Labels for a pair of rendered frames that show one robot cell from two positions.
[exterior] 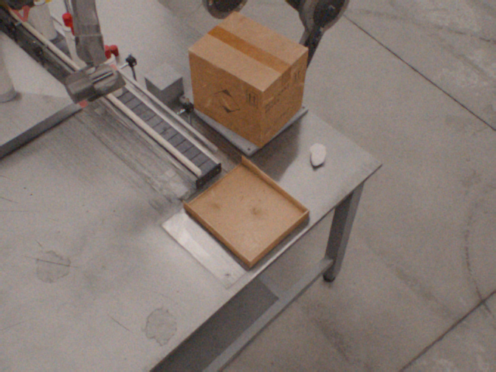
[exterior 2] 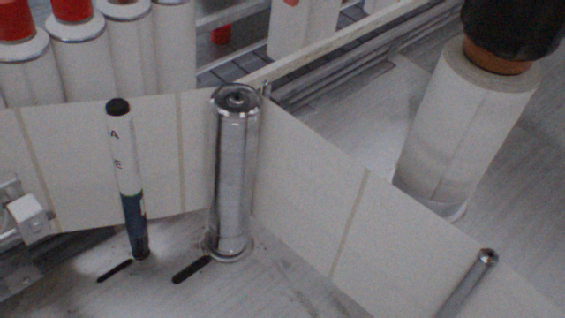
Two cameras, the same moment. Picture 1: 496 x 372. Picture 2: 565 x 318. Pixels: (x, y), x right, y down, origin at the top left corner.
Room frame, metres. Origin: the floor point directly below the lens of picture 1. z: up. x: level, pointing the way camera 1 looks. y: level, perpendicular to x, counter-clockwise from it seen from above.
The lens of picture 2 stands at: (1.67, 1.24, 1.30)
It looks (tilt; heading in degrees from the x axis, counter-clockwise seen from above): 46 degrees down; 266
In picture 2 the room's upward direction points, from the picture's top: 9 degrees clockwise
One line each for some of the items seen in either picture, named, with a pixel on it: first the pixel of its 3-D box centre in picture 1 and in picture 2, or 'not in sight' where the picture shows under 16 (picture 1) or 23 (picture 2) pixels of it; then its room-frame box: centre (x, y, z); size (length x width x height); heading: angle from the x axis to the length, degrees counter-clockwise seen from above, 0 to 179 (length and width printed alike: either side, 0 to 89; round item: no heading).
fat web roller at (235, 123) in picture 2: not in sight; (231, 182); (1.69, 0.96, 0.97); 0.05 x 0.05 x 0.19
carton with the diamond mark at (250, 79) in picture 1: (248, 80); not in sight; (1.45, 0.02, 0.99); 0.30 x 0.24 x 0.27; 53
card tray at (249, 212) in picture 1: (246, 208); not in sight; (1.03, 0.02, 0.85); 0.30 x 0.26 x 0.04; 46
